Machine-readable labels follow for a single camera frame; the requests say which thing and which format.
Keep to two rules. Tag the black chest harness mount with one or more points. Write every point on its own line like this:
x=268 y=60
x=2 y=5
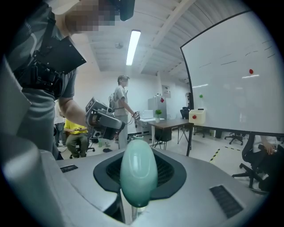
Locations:
x=64 y=55

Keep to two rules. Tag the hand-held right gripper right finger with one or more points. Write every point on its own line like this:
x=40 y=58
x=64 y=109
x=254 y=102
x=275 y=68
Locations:
x=199 y=177

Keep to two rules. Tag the long ceiling light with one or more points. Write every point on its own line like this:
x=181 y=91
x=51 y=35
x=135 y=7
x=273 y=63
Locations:
x=133 y=47

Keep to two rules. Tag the large whiteboard on stand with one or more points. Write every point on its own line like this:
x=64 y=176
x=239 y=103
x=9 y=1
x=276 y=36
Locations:
x=230 y=84

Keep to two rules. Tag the white desk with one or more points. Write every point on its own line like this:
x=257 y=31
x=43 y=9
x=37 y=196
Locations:
x=145 y=120

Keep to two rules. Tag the white cabinet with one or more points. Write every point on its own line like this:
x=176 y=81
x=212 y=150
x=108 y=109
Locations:
x=156 y=106

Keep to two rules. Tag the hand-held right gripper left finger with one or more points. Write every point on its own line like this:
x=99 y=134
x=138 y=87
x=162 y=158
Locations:
x=84 y=177

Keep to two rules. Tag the person's grey shirt torso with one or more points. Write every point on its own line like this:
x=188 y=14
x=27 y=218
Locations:
x=37 y=119

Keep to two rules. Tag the black office chair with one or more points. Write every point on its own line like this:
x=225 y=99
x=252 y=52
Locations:
x=255 y=164
x=88 y=146
x=235 y=138
x=184 y=113

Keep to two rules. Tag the person's left forearm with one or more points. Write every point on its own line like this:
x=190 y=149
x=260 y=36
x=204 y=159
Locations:
x=72 y=110

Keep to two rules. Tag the black head-worn camera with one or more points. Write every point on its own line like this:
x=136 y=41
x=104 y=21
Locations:
x=126 y=9

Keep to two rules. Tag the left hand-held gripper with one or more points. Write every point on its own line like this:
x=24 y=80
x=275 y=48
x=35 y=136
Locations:
x=104 y=120

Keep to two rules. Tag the dark wooden table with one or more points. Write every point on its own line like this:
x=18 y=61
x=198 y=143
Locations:
x=170 y=124

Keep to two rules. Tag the small potted plant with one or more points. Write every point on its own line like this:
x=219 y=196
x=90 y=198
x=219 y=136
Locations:
x=158 y=115

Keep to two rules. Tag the white box with red dot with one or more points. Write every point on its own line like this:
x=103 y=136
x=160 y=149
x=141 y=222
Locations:
x=197 y=117

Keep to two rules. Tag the wall poster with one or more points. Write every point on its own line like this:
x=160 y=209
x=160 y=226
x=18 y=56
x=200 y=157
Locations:
x=166 y=91

